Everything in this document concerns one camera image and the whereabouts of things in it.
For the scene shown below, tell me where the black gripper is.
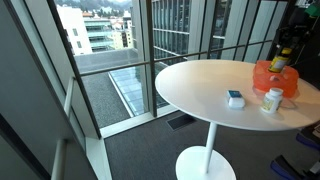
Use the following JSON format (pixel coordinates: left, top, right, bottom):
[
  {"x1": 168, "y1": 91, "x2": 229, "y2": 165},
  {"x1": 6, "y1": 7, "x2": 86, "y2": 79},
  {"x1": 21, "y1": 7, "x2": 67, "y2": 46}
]
[{"x1": 277, "y1": 23, "x2": 304, "y2": 50}]

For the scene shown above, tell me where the brown bottle with yellow cap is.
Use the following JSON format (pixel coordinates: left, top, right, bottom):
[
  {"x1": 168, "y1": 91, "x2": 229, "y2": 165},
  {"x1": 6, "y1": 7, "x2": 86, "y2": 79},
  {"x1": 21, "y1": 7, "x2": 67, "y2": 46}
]
[{"x1": 267, "y1": 47, "x2": 294, "y2": 74}]

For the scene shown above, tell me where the orange plastic bag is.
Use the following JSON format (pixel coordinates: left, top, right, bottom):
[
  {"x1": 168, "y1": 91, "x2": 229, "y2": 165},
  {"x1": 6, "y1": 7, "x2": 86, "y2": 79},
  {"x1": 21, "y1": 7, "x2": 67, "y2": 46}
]
[{"x1": 252, "y1": 59, "x2": 300, "y2": 99}]

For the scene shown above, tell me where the white pill bottle white cap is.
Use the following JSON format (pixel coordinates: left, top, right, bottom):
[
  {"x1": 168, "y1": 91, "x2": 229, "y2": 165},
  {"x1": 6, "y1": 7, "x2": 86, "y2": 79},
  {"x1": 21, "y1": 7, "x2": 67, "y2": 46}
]
[{"x1": 260, "y1": 87, "x2": 285, "y2": 115}]

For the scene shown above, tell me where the blue white dental floss box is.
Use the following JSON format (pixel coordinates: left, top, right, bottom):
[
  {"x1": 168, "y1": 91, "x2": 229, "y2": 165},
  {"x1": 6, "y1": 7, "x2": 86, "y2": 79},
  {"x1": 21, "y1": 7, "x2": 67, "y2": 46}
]
[{"x1": 226, "y1": 89, "x2": 246, "y2": 110}]

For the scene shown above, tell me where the blue black stand foot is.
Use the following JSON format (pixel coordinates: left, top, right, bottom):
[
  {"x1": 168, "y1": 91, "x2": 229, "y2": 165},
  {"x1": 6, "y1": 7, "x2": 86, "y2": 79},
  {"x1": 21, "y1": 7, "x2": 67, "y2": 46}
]
[
  {"x1": 295, "y1": 122, "x2": 320, "y2": 152},
  {"x1": 269, "y1": 154, "x2": 320, "y2": 180}
]

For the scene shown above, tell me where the dark rectangular floor vent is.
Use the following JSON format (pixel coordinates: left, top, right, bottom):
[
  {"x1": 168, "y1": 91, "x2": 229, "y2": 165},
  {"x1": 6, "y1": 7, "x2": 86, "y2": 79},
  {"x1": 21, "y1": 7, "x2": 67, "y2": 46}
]
[{"x1": 165, "y1": 113, "x2": 197, "y2": 131}]

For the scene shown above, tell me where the dark window mullion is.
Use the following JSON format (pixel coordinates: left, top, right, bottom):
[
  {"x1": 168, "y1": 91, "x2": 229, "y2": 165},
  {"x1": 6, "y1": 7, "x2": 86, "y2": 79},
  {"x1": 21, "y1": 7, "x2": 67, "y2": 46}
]
[{"x1": 145, "y1": 0, "x2": 158, "y2": 118}]

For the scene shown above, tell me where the white round table base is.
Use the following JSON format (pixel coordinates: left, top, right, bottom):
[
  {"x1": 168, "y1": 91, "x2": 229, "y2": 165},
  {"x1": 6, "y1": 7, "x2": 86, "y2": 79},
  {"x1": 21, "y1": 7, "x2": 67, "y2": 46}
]
[{"x1": 175, "y1": 145, "x2": 237, "y2": 180}]

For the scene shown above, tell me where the white office building outside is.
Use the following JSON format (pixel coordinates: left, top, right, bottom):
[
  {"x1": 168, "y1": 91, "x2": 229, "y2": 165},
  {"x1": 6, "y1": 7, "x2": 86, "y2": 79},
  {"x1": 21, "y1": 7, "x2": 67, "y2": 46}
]
[{"x1": 55, "y1": 4, "x2": 94, "y2": 56}]

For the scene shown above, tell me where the white table pedestal pole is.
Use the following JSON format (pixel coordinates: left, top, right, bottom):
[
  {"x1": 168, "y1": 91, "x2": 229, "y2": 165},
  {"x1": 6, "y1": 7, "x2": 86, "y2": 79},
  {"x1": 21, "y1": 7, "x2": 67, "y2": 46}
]
[{"x1": 203, "y1": 121, "x2": 218, "y2": 174}]

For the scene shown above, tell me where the white window frame post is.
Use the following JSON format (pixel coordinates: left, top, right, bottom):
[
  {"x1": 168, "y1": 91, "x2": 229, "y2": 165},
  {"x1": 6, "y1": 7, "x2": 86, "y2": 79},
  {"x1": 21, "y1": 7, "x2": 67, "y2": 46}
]
[{"x1": 131, "y1": 0, "x2": 158, "y2": 118}]

